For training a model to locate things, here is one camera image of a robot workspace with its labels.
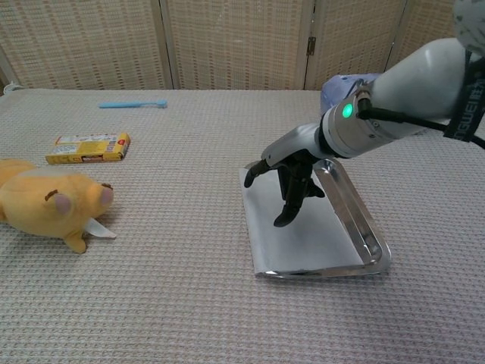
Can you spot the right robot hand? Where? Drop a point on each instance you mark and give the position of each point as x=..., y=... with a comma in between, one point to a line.
x=295, y=144

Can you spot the white paper sheet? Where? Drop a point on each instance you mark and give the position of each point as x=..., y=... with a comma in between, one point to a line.
x=303, y=246

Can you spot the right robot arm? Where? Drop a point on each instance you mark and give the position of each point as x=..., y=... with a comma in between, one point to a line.
x=413, y=83

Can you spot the stainless steel tray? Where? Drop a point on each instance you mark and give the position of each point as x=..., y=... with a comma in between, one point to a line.
x=363, y=227

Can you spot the blue wet wipes pack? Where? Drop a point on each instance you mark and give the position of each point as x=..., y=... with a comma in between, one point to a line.
x=341, y=89

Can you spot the brass screen hinge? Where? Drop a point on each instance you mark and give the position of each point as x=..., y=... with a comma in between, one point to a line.
x=311, y=45

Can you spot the bamboo folding screen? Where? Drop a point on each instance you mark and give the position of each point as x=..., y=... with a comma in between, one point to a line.
x=235, y=41

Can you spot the light blue toothbrush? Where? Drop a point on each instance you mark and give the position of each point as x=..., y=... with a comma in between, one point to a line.
x=129, y=104

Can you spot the beige woven tablecloth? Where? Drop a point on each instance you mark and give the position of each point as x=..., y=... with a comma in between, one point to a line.
x=182, y=303

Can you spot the yellow cardboard box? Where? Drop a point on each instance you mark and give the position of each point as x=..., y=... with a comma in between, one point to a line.
x=89, y=148

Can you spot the yellow plush toy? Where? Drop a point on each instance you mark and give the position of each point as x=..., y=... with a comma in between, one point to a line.
x=41, y=201

